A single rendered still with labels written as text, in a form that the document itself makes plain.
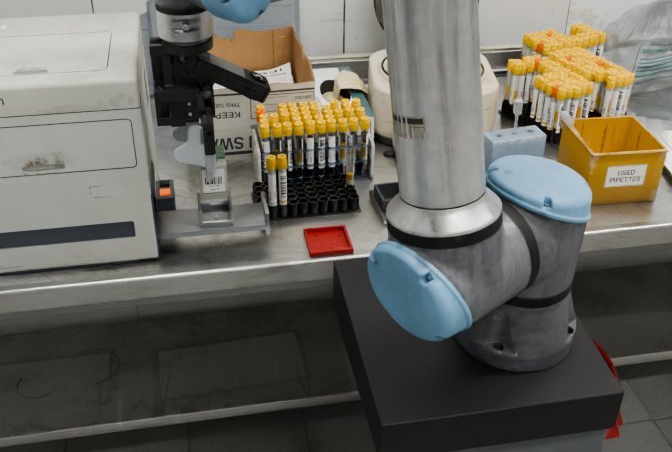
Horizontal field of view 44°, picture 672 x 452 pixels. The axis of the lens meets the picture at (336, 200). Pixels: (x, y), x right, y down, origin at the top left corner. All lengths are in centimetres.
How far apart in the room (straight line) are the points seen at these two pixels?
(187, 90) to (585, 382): 63
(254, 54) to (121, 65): 61
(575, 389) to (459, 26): 47
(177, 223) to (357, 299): 35
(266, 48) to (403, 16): 103
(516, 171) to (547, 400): 26
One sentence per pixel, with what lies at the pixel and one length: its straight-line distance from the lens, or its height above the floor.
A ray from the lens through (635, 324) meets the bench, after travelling 222.
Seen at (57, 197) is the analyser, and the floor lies 100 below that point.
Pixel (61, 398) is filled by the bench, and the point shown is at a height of 27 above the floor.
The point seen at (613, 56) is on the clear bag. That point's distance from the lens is 191.
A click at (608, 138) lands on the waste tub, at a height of 93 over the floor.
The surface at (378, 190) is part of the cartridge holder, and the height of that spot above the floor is 91.
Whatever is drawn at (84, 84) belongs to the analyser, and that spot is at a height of 117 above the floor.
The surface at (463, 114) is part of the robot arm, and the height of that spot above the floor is 129.
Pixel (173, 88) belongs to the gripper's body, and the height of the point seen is 115.
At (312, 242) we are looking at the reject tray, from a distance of 129.
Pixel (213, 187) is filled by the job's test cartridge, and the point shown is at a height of 98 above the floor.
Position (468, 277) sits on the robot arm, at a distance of 81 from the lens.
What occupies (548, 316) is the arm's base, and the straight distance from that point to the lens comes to 98.
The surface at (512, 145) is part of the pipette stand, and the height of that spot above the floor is 96.
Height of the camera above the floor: 161
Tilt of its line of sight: 32 degrees down
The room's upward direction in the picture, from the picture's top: 1 degrees clockwise
